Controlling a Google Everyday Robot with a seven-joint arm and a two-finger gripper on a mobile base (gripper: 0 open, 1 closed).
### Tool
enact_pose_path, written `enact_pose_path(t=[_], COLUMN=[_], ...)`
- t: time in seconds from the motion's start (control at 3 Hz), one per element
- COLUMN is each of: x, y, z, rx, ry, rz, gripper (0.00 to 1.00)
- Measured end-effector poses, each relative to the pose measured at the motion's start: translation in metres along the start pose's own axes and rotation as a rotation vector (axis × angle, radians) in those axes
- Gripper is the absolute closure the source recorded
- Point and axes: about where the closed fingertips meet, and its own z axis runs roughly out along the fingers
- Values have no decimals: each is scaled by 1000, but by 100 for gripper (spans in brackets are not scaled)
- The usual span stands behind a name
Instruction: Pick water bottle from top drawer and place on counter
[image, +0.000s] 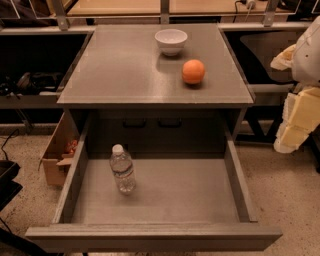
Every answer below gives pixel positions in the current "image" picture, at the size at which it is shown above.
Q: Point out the orange fruit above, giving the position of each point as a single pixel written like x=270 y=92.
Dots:
x=193 y=71

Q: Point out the grey cabinet counter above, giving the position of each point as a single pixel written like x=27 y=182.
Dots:
x=123 y=75

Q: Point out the dark office chair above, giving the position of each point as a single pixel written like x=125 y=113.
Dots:
x=263 y=47

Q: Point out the black headphones on shelf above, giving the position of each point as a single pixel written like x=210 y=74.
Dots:
x=33 y=83

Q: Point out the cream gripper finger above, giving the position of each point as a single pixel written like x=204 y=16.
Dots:
x=284 y=59
x=301 y=116

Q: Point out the clear plastic water bottle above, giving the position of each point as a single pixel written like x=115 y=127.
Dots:
x=123 y=169

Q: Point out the black drawer handle right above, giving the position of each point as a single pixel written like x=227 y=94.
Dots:
x=170 y=123

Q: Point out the grey open top drawer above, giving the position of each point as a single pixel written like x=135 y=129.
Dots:
x=182 y=202

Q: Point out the cardboard box on floor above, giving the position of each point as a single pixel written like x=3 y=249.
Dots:
x=56 y=159

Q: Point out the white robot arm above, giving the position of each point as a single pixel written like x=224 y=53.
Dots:
x=306 y=58

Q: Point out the white ceramic bowl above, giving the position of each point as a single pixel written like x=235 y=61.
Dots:
x=171 y=41

